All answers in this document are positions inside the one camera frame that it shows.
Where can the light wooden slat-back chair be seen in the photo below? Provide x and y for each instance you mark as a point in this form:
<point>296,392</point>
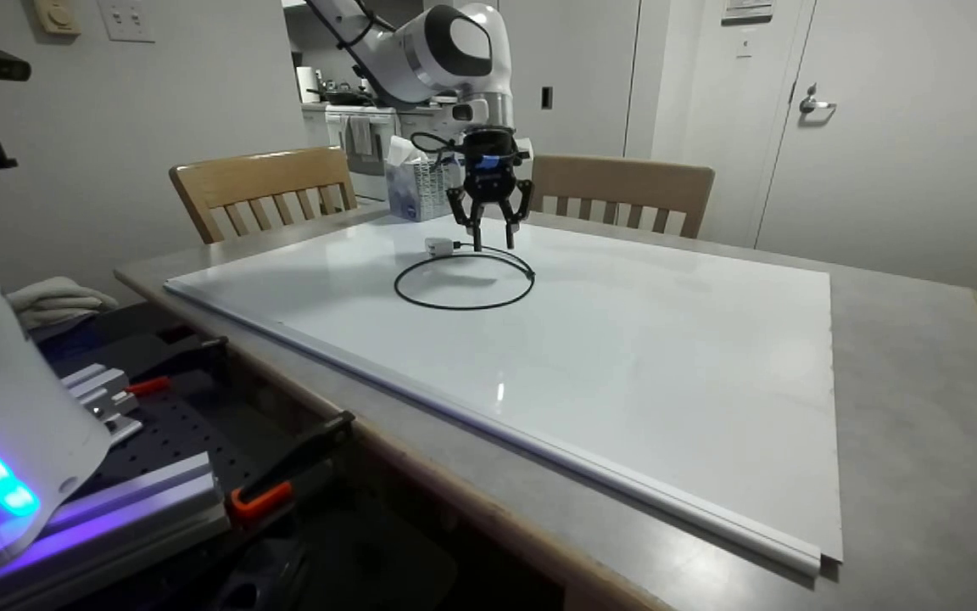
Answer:
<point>626,179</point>
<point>251,174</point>

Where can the large white whiteboard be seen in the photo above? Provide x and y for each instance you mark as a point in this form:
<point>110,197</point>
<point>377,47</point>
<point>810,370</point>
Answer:
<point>626,452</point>

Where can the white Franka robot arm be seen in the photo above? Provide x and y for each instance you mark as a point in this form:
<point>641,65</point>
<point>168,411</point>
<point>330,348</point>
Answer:
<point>443,51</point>

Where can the clear plastic bottle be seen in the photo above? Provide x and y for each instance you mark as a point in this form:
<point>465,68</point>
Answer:
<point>407,191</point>

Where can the aluminium profile rail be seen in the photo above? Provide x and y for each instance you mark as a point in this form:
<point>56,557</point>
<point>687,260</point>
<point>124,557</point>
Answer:
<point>135,497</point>

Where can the white wall outlet plate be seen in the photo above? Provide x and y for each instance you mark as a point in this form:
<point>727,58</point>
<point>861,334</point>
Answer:
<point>126,22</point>

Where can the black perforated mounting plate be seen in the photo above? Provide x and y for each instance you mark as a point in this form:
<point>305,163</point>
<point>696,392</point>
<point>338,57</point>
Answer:
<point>194,430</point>

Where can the white folded cloth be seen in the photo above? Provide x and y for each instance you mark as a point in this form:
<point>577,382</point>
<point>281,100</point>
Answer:
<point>57,305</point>

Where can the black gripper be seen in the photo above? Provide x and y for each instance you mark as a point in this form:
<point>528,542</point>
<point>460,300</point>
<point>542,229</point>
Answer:
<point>488,163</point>

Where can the white kitchen stove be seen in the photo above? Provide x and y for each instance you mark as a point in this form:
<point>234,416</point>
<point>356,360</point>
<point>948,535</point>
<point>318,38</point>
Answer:
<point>353,139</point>

